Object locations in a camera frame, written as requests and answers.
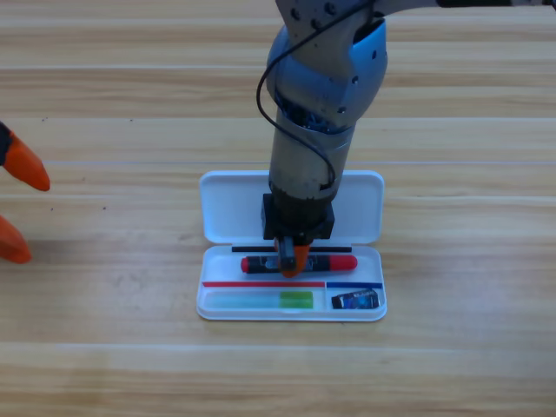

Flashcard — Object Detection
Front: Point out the green translucent highlighter pen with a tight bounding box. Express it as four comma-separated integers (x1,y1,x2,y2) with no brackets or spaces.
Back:
206,290,314,309

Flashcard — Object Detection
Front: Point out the white Unitree pencil case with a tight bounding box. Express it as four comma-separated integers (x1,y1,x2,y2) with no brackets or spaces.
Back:
195,169,387,322

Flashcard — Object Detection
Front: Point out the black blue eraser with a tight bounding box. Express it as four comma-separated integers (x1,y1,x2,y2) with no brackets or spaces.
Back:
331,289,381,310

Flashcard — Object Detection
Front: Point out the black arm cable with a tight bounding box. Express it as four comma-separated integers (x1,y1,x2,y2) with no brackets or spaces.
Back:
255,0,379,190

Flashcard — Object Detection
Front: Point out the black red marker pen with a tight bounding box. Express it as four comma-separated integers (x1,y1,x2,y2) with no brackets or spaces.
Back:
241,255,359,274

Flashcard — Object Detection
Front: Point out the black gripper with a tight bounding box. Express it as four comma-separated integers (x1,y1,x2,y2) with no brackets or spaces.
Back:
261,193,335,278
0,122,51,265

